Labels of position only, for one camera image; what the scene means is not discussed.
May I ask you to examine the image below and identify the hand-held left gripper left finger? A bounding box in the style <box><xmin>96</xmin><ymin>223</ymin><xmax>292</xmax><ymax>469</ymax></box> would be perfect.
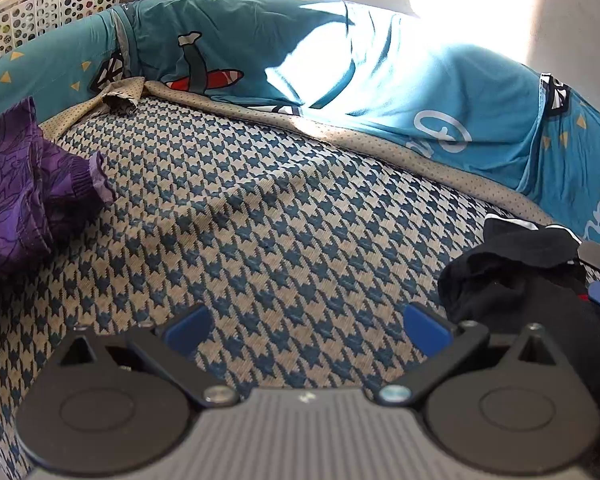
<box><xmin>57</xmin><ymin>304</ymin><xmax>241</xmax><ymax>408</ymax></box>

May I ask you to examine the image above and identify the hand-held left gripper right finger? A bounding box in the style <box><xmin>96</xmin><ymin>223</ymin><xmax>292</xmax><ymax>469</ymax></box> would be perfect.
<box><xmin>377</xmin><ymin>303</ymin><xmax>561</xmax><ymax>408</ymax></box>

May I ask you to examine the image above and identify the black t-shirt red print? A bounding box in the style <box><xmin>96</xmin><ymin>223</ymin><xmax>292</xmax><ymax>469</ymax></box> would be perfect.
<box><xmin>437</xmin><ymin>214</ymin><xmax>600</xmax><ymax>461</ymax></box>

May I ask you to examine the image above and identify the purple floral garment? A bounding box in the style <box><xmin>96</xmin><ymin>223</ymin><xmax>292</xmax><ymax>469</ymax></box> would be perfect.
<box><xmin>0</xmin><ymin>96</ymin><xmax>117</xmax><ymax>287</ymax></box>

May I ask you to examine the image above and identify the houndstooth covered sofa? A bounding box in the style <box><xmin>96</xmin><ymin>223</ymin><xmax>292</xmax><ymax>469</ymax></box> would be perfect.
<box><xmin>0</xmin><ymin>77</ymin><xmax>600</xmax><ymax>480</ymax></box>

